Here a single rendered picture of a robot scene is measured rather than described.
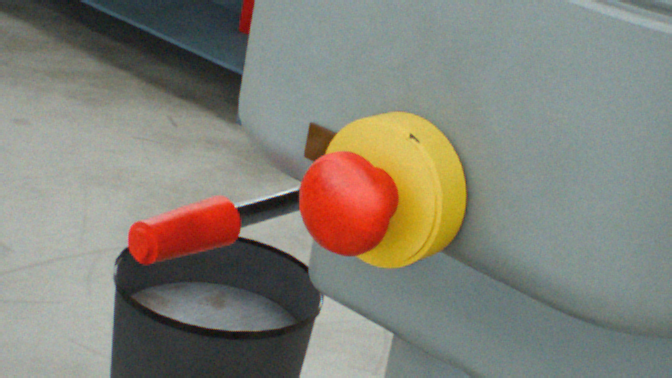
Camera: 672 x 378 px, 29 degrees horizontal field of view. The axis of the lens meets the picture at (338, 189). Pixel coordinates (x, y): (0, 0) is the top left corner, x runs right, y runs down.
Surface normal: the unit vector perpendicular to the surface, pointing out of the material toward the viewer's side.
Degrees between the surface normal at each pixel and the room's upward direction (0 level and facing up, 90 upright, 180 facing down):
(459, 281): 90
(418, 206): 90
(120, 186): 0
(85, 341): 0
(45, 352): 0
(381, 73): 90
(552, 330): 90
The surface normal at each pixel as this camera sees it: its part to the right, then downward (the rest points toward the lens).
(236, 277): -0.13, 0.29
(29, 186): 0.18, -0.91
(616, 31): -0.56, 0.22
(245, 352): 0.29, 0.47
